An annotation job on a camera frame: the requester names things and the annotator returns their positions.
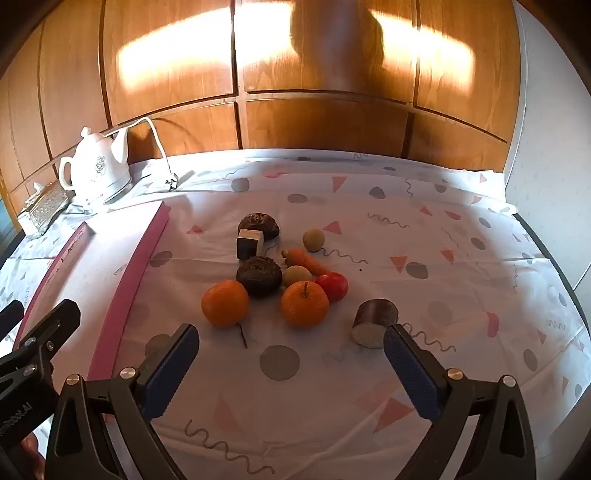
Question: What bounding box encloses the square dark-skinned cut chunk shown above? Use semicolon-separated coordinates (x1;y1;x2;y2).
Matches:
236;229;264;260

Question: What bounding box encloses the patterned white tablecloth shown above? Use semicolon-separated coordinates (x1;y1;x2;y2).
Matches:
0;148;587;480

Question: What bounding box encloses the dark brown water chestnut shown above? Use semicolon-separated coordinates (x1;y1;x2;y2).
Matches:
236;256;283;297

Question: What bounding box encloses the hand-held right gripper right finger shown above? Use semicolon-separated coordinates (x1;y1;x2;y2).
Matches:
383;324;539;480

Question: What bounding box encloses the round dark-skinned cut chunk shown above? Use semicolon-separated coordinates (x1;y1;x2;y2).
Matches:
352;299;399;349

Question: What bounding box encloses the orange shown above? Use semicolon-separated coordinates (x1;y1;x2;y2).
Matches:
281;281;330;329
201;279;250;328

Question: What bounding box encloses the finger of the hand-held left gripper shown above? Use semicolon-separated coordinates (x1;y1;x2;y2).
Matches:
0;300;82;389
0;300;24;343

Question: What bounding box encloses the pink tray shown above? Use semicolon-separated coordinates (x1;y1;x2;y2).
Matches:
13;200;171;384

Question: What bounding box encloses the orange carrot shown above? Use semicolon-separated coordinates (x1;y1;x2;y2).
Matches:
281;248;332;276

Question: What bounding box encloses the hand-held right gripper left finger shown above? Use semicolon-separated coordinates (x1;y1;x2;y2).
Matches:
45;323;200;480

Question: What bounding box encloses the red tomato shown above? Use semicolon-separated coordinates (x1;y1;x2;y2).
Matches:
315;272;349;303

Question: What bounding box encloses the white power cord with plug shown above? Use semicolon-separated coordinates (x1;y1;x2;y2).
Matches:
108;116;181;190

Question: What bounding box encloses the wooden cabinet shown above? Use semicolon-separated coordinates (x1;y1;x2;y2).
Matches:
0;0;522;217

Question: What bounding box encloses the white ceramic electric kettle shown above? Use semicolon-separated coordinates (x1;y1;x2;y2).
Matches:
58;126;132;206

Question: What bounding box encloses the dark wrinkled avocado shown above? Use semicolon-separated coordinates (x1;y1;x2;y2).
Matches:
237;212;281;241

